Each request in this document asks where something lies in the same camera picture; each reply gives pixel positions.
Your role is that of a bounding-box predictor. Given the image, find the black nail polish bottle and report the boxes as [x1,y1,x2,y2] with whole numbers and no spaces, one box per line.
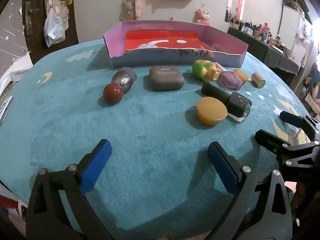
[201,82,252,122]

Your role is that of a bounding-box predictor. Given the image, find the orange soap dome back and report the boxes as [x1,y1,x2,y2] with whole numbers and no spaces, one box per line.
[233,69,249,85]

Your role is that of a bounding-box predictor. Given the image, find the orange soap dome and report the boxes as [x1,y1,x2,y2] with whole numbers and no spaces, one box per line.
[233,69,249,85]
[196,96,228,126]

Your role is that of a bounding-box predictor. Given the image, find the orange soap dome front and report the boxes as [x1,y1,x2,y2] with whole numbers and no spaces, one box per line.
[196,96,228,126]

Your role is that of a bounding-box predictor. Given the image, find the purple nail polish bottle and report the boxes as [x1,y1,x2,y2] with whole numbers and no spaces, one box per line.
[215,62,242,91]

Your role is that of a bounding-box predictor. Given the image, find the green capybara figurine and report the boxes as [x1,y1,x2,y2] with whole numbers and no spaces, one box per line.
[192,60,221,82]

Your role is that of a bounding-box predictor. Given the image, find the grey eyeshadow case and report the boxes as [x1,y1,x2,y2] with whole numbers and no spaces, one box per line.
[149,66,184,91]

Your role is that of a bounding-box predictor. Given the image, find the dark red ball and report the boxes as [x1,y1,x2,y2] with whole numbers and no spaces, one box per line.
[103,83,124,105]

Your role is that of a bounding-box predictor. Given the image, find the glitter clear jar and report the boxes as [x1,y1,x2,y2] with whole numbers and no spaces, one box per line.
[111,67,137,94]

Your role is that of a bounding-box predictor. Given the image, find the pink white compact case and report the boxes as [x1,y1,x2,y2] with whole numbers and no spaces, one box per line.
[137,42,158,49]

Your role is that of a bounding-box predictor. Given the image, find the dark cloth side table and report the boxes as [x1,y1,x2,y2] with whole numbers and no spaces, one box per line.
[227,27,299,86]

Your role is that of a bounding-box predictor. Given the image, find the teal moon star blanket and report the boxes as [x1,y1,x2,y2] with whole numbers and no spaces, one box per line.
[1,40,307,239]

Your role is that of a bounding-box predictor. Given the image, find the white device on blanket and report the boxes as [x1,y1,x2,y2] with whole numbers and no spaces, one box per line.
[0,96,14,126]

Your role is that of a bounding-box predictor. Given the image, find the pink cardboard box tray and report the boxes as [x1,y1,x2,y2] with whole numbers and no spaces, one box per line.
[103,20,248,68]

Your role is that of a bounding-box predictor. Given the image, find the plastic bag on door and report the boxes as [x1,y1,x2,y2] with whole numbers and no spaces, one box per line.
[44,9,66,48]

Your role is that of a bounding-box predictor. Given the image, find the pink plush behind mop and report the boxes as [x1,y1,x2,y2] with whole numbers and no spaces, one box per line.
[123,0,146,18]

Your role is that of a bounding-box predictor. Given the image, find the dark wooden door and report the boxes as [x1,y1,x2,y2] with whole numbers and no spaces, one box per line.
[21,0,79,66]

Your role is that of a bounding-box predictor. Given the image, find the fabric door organizer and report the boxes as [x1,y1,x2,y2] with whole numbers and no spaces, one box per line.
[44,0,69,30]

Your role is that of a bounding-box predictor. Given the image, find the pink plush on wall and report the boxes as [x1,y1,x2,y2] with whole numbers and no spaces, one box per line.
[196,9,210,25]

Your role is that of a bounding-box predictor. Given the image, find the mop handle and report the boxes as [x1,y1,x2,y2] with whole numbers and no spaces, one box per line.
[133,0,138,21]

